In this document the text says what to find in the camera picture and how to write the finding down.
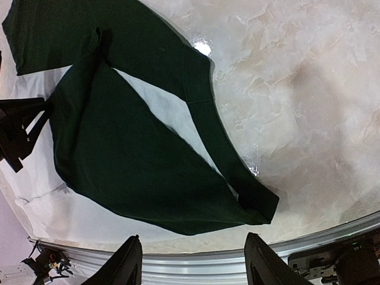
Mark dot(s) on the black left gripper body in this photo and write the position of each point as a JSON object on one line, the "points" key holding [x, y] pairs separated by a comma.
{"points": [[15, 143]]}

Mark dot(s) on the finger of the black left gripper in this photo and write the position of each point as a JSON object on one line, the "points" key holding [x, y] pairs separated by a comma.
{"points": [[37, 110]]}

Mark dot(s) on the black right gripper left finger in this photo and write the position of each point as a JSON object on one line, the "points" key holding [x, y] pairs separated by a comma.
{"points": [[123, 267]]}

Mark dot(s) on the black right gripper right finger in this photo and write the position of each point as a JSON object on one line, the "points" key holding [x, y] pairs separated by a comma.
{"points": [[265, 267]]}

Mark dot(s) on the white and green t-shirt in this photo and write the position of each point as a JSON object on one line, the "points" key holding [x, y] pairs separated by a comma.
{"points": [[134, 123]]}

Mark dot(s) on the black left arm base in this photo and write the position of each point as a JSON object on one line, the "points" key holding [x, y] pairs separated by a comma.
{"points": [[48, 264]]}

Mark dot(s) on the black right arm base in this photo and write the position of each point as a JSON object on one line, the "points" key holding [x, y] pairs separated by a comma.
{"points": [[351, 261]]}

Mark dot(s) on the aluminium front rail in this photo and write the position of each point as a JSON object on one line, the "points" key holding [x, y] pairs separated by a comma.
{"points": [[222, 267]]}

